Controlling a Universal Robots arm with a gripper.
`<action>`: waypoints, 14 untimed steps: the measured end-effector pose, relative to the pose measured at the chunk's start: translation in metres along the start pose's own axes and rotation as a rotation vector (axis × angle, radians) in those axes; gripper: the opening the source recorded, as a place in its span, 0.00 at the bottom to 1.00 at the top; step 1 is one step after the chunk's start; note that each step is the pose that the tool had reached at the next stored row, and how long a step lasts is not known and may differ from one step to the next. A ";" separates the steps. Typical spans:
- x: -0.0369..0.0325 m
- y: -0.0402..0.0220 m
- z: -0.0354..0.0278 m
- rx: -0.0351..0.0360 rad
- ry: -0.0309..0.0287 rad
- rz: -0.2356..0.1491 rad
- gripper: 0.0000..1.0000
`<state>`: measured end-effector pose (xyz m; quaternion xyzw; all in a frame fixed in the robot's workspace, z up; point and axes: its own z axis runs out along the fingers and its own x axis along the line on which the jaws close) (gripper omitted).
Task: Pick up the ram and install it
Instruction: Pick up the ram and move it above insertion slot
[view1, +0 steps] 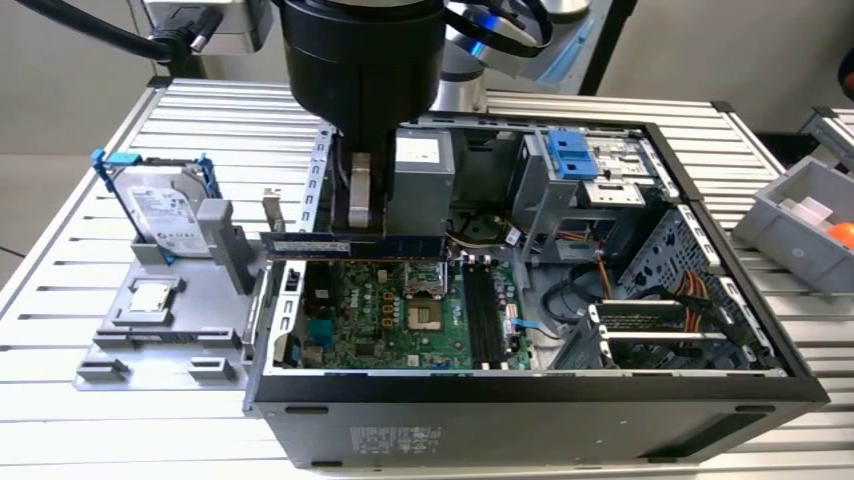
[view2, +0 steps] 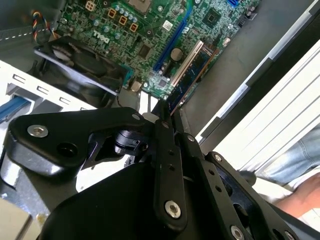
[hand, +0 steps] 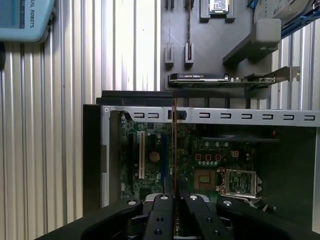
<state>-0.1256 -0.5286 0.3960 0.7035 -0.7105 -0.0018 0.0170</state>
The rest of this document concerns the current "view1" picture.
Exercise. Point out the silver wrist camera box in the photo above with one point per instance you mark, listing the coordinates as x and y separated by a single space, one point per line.
221 27

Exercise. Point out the grey plastic bin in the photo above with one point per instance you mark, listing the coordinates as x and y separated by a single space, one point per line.
795 250

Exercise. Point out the black open PC case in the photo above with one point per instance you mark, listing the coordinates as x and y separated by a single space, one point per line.
534 430

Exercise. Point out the grey parts rack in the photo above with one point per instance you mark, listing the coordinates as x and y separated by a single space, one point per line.
201 310

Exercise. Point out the blue expansion slot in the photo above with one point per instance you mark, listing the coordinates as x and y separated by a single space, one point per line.
322 332

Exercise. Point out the CPU socket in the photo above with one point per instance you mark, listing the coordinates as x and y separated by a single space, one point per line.
426 317

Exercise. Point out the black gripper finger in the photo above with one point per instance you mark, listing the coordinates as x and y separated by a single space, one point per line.
384 200

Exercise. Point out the blue plastic drive latch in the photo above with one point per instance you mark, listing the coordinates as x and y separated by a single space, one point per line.
570 155

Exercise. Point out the silver hard disk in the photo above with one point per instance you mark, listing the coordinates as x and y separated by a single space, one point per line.
163 215

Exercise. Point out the black RAM slot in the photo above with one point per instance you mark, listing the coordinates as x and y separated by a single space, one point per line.
478 310
493 310

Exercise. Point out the grey metal drive cage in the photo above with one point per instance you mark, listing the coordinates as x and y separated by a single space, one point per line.
541 200

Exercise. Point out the dark blue RAM stick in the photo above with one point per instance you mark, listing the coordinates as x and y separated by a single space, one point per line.
301 246
167 334

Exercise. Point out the white block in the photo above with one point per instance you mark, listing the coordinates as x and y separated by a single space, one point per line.
811 210

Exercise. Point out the green motherboard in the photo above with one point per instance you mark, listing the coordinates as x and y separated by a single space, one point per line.
361 320

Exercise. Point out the silver disk bay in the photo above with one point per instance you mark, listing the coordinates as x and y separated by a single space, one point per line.
641 305

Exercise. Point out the black cooler fan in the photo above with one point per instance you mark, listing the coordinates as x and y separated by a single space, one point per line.
482 229

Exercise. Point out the graphics card with metal bracket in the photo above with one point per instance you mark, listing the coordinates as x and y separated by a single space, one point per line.
271 199

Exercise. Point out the grey power supply unit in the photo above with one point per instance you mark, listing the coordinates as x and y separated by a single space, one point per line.
428 200

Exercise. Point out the silver CPU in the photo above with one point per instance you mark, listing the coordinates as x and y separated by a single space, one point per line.
153 295

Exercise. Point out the blue disk carrier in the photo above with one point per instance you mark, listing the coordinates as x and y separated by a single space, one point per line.
123 159

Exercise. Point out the orange ball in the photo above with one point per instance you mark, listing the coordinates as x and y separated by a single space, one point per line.
843 235

